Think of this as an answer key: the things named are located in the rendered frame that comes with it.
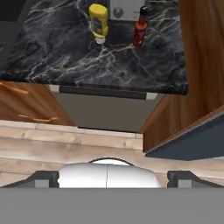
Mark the dark dishwasher handle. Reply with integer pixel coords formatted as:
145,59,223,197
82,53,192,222
48,84,159,102

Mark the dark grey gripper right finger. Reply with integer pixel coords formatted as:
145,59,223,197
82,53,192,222
166,170,224,189

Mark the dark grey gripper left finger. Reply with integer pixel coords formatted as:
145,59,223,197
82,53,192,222
2,170,60,189

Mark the wooden drawer cabinet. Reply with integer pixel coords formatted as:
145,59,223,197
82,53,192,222
0,80,77,128

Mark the yellow mustard bottle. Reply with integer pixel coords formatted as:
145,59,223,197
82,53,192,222
87,3,109,45

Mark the red condiment bottle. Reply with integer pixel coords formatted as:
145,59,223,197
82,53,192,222
132,5,150,48

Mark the wooden cabinet side panel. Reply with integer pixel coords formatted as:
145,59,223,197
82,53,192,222
138,0,224,153

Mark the wooden drawer handle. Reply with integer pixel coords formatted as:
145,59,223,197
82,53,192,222
0,81,31,95
17,114,59,123

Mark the white toaster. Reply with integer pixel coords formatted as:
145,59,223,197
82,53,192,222
109,0,147,22

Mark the grey dishwasher door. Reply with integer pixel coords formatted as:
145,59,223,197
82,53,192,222
53,92,165,134

